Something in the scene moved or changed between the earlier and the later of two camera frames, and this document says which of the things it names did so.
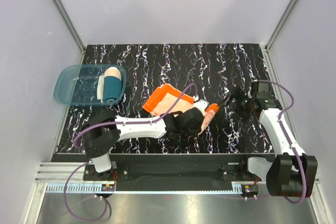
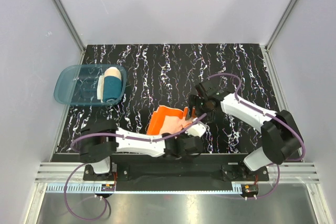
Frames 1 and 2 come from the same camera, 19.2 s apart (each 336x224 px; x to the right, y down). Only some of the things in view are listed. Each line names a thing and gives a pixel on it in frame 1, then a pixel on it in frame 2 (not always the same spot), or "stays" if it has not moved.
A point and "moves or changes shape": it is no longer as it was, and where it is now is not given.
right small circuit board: (253, 189) stays
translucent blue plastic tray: (77, 84) stays
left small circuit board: (107, 188) stays
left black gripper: (199, 118) → (189, 142)
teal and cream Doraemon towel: (109, 87) stays
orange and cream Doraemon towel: (161, 98) moves or changes shape
